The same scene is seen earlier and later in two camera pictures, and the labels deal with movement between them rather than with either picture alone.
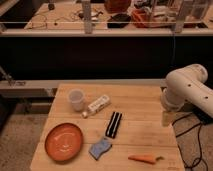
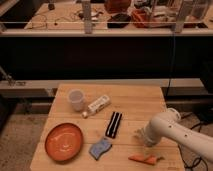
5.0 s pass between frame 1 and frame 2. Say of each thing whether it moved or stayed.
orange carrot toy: stayed
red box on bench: stayed
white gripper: moved
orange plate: stayed
